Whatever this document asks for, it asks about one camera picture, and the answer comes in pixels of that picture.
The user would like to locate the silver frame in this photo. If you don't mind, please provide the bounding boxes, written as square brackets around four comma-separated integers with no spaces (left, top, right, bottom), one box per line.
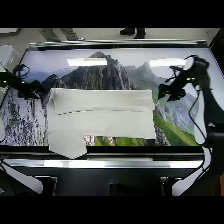
[0,151,224,197]

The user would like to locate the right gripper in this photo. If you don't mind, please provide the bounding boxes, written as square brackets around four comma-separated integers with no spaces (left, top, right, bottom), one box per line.
[157,81,188,103]

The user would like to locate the black cable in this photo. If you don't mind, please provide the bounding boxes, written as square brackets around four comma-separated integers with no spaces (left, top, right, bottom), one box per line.
[187,89,205,146]
[12,63,31,80]

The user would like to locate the pale grey pants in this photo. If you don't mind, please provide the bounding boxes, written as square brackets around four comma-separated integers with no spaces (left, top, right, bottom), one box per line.
[46,87,157,160]

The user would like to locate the person's legs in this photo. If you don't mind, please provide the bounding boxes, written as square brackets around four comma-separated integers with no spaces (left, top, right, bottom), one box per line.
[119,27,148,40]
[39,27,86,43]

